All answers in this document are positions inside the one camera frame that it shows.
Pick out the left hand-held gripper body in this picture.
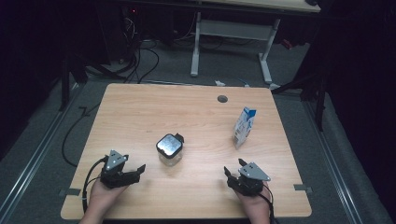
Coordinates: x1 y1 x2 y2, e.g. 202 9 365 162
100 149 129 189

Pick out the white cable tangle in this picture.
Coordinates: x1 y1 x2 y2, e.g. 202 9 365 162
124 17 138 41

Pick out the long thin black floor cable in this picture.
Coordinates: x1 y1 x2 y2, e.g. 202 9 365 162
61 102 102 168

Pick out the dark computer case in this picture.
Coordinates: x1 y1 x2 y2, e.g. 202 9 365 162
102 3 141 63

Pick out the person's right hand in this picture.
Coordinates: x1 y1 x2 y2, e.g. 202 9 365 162
234 186 271 216

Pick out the looped black floor cable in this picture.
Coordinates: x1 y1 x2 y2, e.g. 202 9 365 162
136 46 161 84

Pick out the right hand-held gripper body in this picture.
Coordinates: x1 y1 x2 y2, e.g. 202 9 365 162
227 161 271 197

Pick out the metal floor rail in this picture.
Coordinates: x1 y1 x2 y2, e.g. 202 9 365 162
0 82 85 224
303 101 363 224

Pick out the left hand-held gripper black cable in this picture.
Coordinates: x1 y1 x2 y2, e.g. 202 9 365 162
81 157 108 214

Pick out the person's left hand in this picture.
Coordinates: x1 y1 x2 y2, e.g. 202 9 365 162
88 179 129 216

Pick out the clear jar with black lid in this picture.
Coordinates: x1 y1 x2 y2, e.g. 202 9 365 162
155 133 185 167

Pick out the black floor cable bundle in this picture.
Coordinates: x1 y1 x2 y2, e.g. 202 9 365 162
88 46 140 83

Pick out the black metal stand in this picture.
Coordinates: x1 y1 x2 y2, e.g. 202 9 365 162
272 71 330 132
59 54 90 112

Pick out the white-framed desk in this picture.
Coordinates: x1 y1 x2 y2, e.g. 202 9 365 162
190 0 321 86

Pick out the blue and white milk carton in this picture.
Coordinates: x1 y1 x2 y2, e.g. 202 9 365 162
233 106 258 149

